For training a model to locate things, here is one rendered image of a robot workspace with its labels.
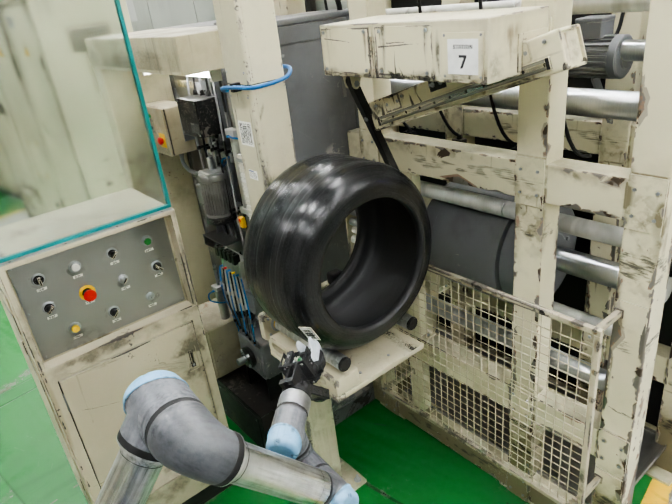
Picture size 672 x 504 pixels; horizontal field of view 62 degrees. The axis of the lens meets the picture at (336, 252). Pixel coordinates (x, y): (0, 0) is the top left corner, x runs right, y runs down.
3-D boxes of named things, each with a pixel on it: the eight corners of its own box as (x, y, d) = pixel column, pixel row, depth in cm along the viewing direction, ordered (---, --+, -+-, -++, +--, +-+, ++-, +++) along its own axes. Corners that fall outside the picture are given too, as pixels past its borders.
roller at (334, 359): (270, 326, 184) (275, 313, 185) (280, 329, 188) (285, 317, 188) (337, 370, 159) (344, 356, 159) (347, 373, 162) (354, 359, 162)
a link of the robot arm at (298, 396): (313, 419, 129) (284, 426, 132) (317, 403, 133) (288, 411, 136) (298, 397, 125) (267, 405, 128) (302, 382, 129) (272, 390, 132)
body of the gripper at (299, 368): (308, 343, 138) (299, 379, 128) (325, 367, 142) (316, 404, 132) (282, 351, 141) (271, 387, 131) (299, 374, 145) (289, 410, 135)
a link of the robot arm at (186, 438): (199, 425, 87) (373, 489, 119) (172, 391, 95) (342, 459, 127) (156, 490, 86) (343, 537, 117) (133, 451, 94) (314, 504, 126)
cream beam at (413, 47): (322, 76, 172) (316, 25, 166) (381, 63, 186) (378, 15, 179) (486, 87, 128) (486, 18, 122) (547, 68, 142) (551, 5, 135)
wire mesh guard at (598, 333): (381, 390, 240) (367, 243, 210) (384, 388, 241) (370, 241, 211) (580, 519, 175) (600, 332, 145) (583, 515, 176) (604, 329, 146)
